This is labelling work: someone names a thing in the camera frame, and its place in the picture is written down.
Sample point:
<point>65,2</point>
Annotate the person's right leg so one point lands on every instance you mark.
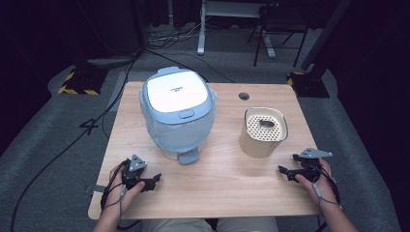
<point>248,225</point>

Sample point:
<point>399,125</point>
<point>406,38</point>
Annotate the person's leg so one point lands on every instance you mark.
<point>248,225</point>
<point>177,225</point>

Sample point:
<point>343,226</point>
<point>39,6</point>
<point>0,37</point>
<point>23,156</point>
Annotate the black stand with striped base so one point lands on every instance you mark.
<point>83,80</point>
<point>311,80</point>

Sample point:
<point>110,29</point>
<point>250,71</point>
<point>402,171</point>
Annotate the person's left leg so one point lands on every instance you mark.
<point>177,225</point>

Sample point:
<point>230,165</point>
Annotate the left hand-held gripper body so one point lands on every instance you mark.
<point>133,172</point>

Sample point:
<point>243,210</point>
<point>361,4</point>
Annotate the white desk frame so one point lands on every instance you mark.
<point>201,32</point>

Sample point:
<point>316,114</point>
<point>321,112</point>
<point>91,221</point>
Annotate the person's right hand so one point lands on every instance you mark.
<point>319,190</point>

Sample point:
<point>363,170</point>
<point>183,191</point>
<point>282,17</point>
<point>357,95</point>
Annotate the beige round container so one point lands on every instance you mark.
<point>259,145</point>

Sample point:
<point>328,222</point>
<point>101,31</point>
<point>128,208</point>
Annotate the black chair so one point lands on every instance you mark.
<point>280,22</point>

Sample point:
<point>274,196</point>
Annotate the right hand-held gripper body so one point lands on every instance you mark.
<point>311,167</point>

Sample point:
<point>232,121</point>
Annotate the person's left hand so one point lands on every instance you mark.
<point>124,198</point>

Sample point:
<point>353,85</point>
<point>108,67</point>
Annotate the light blue rice cooker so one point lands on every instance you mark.
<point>177,93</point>

